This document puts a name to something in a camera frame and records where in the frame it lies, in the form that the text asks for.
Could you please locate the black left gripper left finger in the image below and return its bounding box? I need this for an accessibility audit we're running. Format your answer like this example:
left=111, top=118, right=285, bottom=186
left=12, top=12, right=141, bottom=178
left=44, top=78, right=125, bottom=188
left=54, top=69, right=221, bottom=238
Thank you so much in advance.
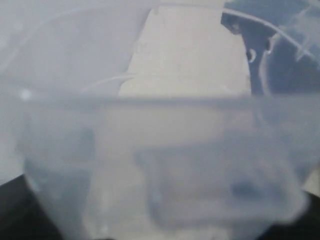
left=0, top=175, right=62, bottom=240

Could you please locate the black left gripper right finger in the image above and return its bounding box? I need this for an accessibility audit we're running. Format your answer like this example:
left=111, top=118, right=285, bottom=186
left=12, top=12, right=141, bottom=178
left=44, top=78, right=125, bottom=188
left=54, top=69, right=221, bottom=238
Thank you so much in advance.
left=259, top=192, right=320, bottom=240

